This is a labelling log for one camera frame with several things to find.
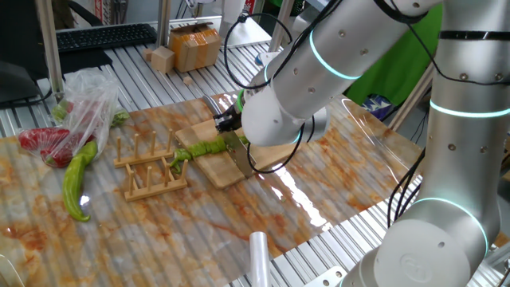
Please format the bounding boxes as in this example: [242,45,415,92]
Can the large wooden block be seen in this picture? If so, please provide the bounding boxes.
[150,45,176,75]

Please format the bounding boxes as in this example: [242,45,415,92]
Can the cardboard box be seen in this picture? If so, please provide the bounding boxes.
[167,22,222,74]

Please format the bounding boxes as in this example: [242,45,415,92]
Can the steel cleaver knife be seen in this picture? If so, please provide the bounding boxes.
[202,94,257,179]

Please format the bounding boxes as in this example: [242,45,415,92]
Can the blue patterned cloth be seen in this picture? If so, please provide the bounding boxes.
[360,93,394,120]

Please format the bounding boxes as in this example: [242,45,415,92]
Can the black camera cable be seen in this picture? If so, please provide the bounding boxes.
[222,0,344,175]

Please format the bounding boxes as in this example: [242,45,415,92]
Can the curved green chili pepper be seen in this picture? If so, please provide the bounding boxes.
[61,140,99,223]

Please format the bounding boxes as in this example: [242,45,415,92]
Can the red chili pepper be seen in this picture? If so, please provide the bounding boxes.
[39,134,96,168]
[18,127,72,152]

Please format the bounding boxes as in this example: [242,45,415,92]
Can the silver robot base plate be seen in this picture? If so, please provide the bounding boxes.
[302,265,347,287]

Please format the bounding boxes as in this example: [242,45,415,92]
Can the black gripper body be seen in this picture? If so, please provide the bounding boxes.
[218,104,243,132]

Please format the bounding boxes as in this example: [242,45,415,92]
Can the chopped green pepper pieces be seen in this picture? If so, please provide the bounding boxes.
[50,98,69,123]

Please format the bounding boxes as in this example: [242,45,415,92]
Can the wooden peg rack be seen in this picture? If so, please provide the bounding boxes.
[113,130,189,202]

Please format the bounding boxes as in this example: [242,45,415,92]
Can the white plastic film roll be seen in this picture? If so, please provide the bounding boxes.
[249,230,272,287]

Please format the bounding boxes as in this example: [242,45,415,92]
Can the green cloth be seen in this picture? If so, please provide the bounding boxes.
[344,3,445,107]

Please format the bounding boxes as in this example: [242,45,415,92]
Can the wooden cutting board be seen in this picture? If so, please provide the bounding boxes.
[174,118,299,191]

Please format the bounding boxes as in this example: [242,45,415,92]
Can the aluminium frame post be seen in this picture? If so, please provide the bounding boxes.
[388,67,435,132]
[34,0,65,99]
[155,0,172,49]
[267,0,296,53]

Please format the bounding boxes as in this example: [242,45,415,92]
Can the black keyboard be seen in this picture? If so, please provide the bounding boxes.
[55,22,159,54]

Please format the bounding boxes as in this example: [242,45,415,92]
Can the plastic bag of peppers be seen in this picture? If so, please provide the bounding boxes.
[110,109,131,128]

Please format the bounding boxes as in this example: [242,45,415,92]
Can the clear plastic bag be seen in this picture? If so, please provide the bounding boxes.
[15,66,131,168]

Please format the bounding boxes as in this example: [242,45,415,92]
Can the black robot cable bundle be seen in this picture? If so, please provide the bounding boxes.
[386,147,426,229]

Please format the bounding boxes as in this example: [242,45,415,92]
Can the marble pattern plastic mat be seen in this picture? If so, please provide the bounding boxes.
[0,74,426,287]

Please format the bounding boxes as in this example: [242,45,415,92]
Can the black computer monitor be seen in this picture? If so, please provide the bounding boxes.
[0,0,53,105]

